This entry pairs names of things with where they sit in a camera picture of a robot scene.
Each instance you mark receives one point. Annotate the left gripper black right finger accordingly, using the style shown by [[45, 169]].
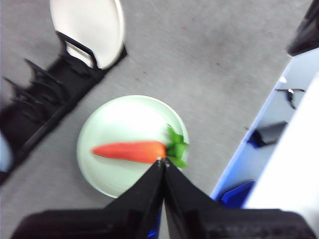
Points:
[[211, 221]]

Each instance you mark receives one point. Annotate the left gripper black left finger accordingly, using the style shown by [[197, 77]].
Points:
[[124, 219]]

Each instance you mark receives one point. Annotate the orange carrot with green leaves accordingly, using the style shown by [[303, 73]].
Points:
[[129, 150]]

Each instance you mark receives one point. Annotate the green plate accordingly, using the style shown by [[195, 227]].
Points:
[[119, 119]]

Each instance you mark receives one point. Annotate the blue plate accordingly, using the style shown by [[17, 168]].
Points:
[[5, 154]]

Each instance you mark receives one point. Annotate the black plate rack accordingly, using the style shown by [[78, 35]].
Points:
[[25, 119]]

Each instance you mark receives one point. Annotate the beige plate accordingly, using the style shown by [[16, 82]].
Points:
[[94, 27]]

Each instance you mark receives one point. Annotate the dark blue lit panel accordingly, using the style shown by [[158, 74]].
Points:
[[236, 194]]

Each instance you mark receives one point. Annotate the white base platform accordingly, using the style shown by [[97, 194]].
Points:
[[294, 161]]

